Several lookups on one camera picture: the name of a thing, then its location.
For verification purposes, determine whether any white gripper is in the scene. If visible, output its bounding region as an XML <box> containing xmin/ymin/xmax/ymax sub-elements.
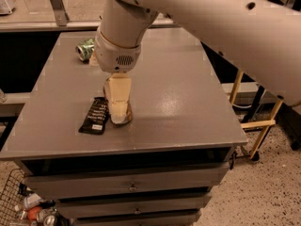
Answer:
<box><xmin>93</xmin><ymin>27</ymin><xmax>142</xmax><ymax>125</ymax></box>

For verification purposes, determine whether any orange soda can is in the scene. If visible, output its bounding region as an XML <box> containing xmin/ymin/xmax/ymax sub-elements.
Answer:
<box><xmin>103</xmin><ymin>78</ymin><xmax>134</xmax><ymax>126</ymax></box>

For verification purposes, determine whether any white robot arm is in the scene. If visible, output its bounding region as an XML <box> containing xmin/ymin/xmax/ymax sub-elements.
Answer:
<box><xmin>94</xmin><ymin>0</ymin><xmax>301</xmax><ymax>124</ymax></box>

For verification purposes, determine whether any black rxbar chocolate wrapper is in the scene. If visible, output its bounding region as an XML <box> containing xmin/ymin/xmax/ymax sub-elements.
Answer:
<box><xmin>78</xmin><ymin>97</ymin><xmax>108</xmax><ymax>135</ymax></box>

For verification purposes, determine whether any green crushed soda can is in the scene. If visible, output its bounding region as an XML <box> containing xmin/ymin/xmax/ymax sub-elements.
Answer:
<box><xmin>75</xmin><ymin>39</ymin><xmax>94</xmax><ymax>61</ymax></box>

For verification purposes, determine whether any metal railing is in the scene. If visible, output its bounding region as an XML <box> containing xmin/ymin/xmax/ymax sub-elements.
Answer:
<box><xmin>0</xmin><ymin>0</ymin><xmax>180</xmax><ymax>34</ymax></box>

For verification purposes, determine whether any grey drawer cabinet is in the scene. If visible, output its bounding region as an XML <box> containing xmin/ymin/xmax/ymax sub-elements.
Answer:
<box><xmin>1</xmin><ymin>28</ymin><xmax>246</xmax><ymax>226</ymax></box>

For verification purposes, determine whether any wire basket with bottles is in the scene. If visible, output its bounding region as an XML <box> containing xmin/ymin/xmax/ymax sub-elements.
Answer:
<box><xmin>0</xmin><ymin>169</ymin><xmax>59</xmax><ymax>226</ymax></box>

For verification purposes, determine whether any yellow wooden easel frame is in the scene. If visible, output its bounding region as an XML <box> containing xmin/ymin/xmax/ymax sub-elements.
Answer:
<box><xmin>229</xmin><ymin>0</ymin><xmax>285</xmax><ymax>161</ymax></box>

